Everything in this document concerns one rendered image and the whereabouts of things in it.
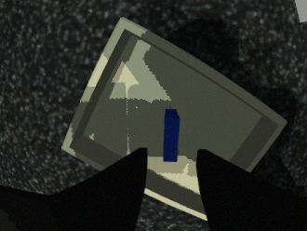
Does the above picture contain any blue fuse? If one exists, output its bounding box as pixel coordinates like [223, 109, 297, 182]
[164, 105, 180, 161]

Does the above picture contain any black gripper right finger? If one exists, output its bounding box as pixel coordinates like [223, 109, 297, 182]
[195, 149, 307, 231]

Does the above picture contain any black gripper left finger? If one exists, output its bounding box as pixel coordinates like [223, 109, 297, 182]
[0, 148, 147, 231]

